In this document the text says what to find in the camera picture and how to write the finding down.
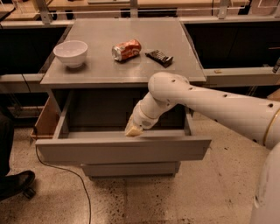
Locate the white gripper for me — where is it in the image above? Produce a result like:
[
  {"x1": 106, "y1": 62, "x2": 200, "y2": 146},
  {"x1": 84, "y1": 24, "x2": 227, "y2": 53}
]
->
[{"x1": 124, "y1": 93, "x2": 175, "y2": 137}]

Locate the grey top drawer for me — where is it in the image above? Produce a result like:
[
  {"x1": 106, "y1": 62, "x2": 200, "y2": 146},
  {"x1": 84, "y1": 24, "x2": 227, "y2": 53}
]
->
[{"x1": 36, "y1": 88, "x2": 211, "y2": 165}]

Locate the grey drawer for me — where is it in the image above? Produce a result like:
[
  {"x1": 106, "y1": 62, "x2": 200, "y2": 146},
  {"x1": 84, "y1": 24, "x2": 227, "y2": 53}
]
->
[
  {"x1": 80, "y1": 162, "x2": 181, "y2": 178},
  {"x1": 36, "y1": 88, "x2": 211, "y2": 165}
]

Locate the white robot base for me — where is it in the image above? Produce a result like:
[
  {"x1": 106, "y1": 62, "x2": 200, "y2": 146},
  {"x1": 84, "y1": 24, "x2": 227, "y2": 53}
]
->
[{"x1": 249, "y1": 143, "x2": 280, "y2": 224}]

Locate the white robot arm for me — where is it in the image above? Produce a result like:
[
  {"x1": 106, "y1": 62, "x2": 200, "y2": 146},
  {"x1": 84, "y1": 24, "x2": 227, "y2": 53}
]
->
[{"x1": 125, "y1": 72, "x2": 280, "y2": 149}]

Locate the grey bottom drawer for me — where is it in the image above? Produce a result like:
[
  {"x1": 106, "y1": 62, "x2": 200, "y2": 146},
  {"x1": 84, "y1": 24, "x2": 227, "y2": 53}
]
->
[{"x1": 80, "y1": 162, "x2": 181, "y2": 178}]

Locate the grey drawer cabinet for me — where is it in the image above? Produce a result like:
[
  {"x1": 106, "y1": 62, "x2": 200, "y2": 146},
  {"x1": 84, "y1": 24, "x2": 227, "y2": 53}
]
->
[{"x1": 39, "y1": 18, "x2": 207, "y2": 179}]

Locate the dark snack bar wrapper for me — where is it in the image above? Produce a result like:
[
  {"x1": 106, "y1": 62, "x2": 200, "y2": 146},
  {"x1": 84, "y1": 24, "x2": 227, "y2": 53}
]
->
[{"x1": 145, "y1": 50, "x2": 173, "y2": 67}]

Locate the crushed orange soda can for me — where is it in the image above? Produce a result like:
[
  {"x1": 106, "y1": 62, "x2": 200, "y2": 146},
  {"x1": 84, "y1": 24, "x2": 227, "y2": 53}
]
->
[{"x1": 112, "y1": 39, "x2": 142, "y2": 62}]

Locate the brown cardboard box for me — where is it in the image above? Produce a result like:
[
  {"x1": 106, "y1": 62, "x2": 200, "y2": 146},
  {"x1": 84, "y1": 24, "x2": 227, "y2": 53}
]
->
[{"x1": 31, "y1": 98, "x2": 59, "y2": 140}]

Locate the white ceramic bowl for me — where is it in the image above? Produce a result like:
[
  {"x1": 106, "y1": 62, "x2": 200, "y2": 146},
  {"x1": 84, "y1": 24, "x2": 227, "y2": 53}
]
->
[{"x1": 53, "y1": 40, "x2": 88, "y2": 67}]

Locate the dark trouser leg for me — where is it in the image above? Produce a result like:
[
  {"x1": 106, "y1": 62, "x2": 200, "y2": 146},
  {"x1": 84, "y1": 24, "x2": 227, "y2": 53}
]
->
[{"x1": 0, "y1": 114, "x2": 14, "y2": 177}]

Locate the black shoe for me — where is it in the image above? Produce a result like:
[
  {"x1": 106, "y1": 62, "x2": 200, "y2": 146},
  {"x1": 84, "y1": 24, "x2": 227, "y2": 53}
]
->
[{"x1": 0, "y1": 170, "x2": 35, "y2": 200}]

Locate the black floor cable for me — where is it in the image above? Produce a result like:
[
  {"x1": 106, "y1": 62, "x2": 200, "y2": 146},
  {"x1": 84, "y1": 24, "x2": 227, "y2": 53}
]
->
[{"x1": 20, "y1": 73, "x2": 93, "y2": 224}]

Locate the grey metal railing frame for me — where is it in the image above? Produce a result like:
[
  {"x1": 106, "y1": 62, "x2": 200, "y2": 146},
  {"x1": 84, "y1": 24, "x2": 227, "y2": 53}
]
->
[{"x1": 1, "y1": 0, "x2": 279, "y2": 88}]

